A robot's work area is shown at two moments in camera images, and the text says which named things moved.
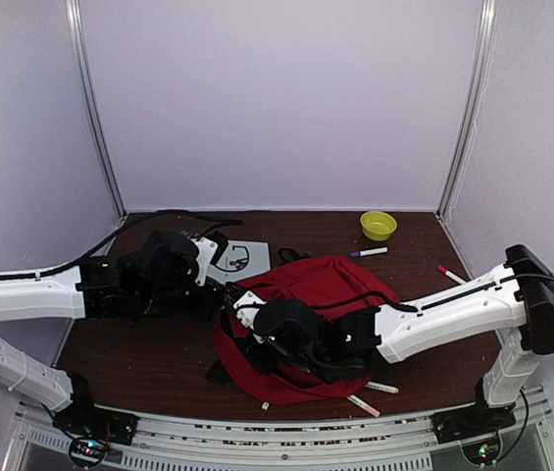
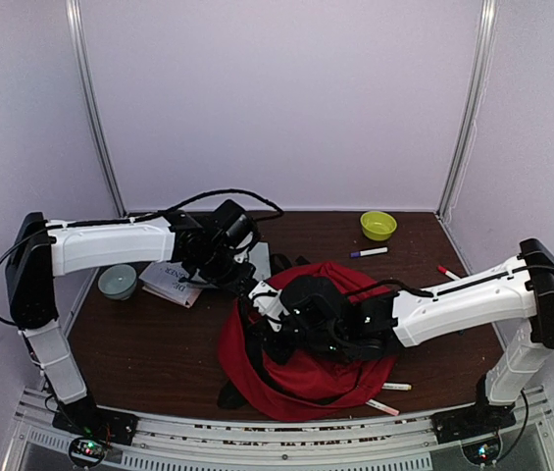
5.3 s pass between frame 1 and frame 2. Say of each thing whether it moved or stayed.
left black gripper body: moved
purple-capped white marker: stayed
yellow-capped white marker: moved
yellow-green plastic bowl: stayed
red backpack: moved
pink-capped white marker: moved
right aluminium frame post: stayed
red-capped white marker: stayed
